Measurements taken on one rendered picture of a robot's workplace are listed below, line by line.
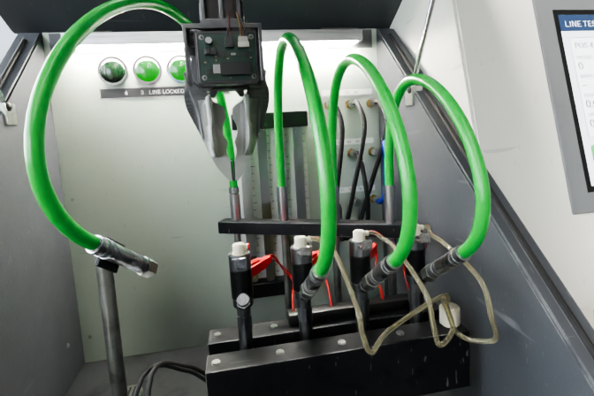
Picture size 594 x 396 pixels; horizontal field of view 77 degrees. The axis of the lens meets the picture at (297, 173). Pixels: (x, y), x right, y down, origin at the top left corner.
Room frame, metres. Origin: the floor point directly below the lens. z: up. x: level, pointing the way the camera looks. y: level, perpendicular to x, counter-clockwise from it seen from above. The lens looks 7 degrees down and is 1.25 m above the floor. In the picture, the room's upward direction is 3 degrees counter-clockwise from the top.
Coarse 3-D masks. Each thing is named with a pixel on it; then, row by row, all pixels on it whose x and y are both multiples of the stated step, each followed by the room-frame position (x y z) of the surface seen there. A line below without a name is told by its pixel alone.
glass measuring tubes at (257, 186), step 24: (264, 120) 0.71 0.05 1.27; (288, 120) 0.72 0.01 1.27; (264, 144) 0.72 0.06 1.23; (288, 144) 0.75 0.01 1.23; (264, 168) 0.72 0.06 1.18; (288, 168) 0.75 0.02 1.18; (240, 192) 0.73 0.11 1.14; (264, 192) 0.72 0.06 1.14; (288, 192) 0.75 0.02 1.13; (264, 216) 0.72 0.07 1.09; (288, 216) 0.73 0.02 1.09; (264, 240) 0.72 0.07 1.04; (288, 240) 0.73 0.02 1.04; (264, 288) 0.71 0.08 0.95
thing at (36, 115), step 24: (120, 0) 0.41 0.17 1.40; (144, 0) 0.45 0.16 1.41; (96, 24) 0.37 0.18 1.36; (72, 48) 0.34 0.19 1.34; (48, 72) 0.31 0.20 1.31; (48, 96) 0.31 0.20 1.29; (216, 96) 0.63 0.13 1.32; (24, 144) 0.29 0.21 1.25; (48, 192) 0.30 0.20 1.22; (48, 216) 0.30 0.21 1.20; (72, 240) 0.32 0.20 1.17; (96, 240) 0.34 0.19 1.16
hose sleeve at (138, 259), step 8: (104, 240) 0.35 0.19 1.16; (96, 248) 0.34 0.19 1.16; (104, 248) 0.35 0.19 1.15; (112, 248) 0.36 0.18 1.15; (120, 248) 0.37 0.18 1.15; (96, 256) 0.35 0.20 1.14; (104, 256) 0.35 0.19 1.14; (112, 256) 0.36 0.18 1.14; (120, 256) 0.37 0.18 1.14; (128, 256) 0.37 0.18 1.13; (136, 256) 0.39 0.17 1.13; (120, 264) 0.37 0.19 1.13; (128, 264) 0.38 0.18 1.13; (136, 264) 0.39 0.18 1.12; (144, 264) 0.40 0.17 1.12
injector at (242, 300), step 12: (240, 276) 0.45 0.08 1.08; (240, 288) 0.45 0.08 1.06; (252, 288) 0.46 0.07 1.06; (240, 300) 0.43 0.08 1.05; (252, 300) 0.46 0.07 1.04; (240, 312) 0.46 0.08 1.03; (240, 324) 0.46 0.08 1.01; (240, 336) 0.46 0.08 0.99; (252, 336) 0.46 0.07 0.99; (240, 348) 0.46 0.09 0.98
